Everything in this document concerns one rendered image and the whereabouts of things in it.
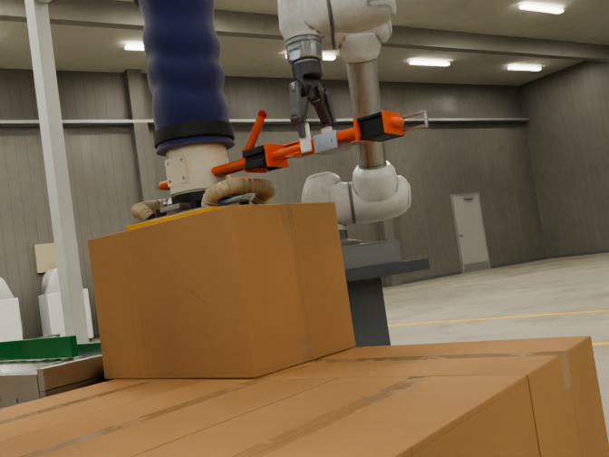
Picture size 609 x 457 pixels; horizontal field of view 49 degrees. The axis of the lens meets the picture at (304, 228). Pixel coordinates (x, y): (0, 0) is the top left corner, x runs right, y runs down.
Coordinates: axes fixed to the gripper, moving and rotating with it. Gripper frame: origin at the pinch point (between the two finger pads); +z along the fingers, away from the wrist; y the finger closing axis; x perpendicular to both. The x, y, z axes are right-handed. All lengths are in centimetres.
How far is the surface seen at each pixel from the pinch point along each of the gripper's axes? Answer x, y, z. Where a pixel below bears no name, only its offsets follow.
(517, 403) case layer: 52, 28, 57
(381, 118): 21.6, 4.7, -0.6
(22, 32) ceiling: -900, -487, -426
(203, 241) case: -22.2, 21.3, 20.3
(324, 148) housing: 5.1, 4.6, 2.5
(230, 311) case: -16.1, 21.5, 37.6
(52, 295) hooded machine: -985, -538, 12
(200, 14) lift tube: -31, 2, -44
